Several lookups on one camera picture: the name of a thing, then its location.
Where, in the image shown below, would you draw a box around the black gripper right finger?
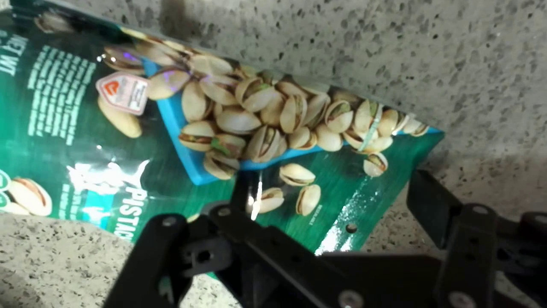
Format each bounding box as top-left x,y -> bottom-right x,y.
406,169 -> 547,308

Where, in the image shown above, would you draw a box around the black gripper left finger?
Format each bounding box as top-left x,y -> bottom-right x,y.
100,169 -> 343,308

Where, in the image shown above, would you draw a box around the green pistachio packet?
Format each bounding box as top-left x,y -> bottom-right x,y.
0,8 -> 442,253

